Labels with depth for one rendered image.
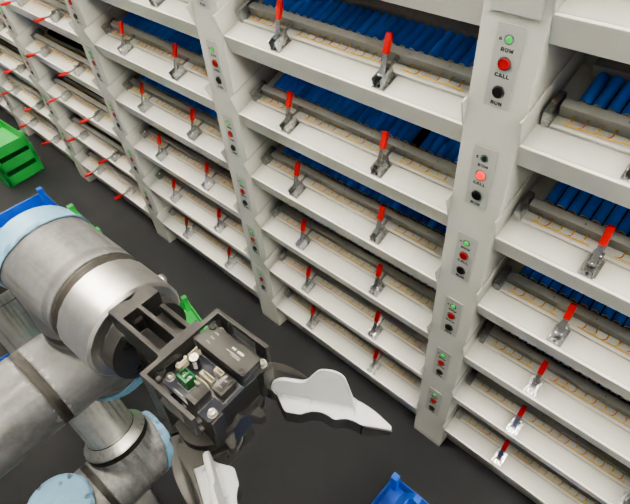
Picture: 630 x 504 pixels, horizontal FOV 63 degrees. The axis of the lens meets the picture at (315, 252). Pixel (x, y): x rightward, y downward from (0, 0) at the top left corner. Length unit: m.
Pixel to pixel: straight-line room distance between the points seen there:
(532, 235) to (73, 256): 0.75
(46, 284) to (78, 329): 0.05
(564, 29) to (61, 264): 0.64
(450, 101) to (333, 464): 1.14
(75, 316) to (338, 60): 0.76
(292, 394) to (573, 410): 0.92
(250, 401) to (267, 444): 1.32
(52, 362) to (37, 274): 0.12
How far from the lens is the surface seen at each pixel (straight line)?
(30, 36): 2.58
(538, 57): 0.78
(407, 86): 0.96
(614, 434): 1.26
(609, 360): 1.10
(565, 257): 0.96
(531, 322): 1.10
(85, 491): 1.31
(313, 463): 1.68
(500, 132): 0.85
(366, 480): 1.66
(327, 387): 0.38
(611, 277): 0.95
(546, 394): 1.25
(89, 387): 0.57
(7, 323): 1.13
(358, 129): 1.13
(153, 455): 1.34
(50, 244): 0.48
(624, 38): 0.74
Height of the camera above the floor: 1.56
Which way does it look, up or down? 46 degrees down
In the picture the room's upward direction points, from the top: 5 degrees counter-clockwise
